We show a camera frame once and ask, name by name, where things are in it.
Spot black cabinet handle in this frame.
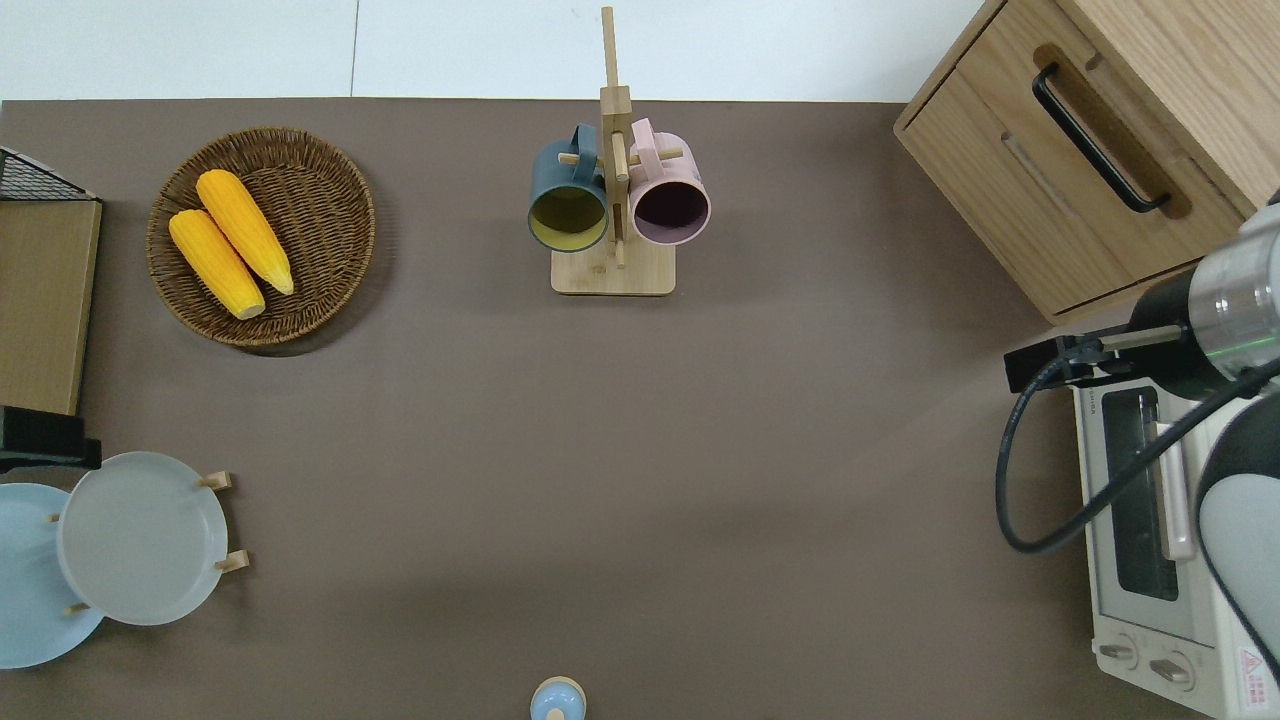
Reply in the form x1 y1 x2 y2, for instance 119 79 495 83
1031 62 1173 215

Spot light wooden drawer cabinet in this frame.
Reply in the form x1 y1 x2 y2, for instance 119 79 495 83
893 0 1280 326

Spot white toaster oven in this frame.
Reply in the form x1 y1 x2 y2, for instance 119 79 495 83
1071 384 1280 720

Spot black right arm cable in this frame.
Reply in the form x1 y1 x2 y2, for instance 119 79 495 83
994 345 1280 557

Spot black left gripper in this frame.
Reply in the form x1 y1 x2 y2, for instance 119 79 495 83
0 404 104 474

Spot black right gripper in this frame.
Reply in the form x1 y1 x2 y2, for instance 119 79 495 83
1004 334 1103 395

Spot light blue plate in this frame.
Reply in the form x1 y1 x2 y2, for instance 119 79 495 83
0 482 107 671

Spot wooden mug tree stand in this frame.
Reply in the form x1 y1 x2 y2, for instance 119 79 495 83
550 6 686 297

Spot low wooden plate rack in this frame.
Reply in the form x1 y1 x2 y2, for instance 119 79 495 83
44 469 252 617

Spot wire shelf with wooden boards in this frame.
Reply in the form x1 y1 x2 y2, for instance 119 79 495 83
0 146 104 418

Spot pink mug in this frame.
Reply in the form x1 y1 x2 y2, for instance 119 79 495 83
627 118 713 247

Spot dark blue mug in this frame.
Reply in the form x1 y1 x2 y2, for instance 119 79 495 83
527 123 610 254

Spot gray plate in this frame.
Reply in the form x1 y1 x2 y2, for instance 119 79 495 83
56 451 230 628

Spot yellow corn cob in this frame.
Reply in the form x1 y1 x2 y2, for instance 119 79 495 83
167 208 268 322
195 169 297 297

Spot blue service bell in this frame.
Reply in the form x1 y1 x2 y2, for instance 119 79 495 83
529 676 588 720

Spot round woven wicker basket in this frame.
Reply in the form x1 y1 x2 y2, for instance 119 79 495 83
146 126 377 349

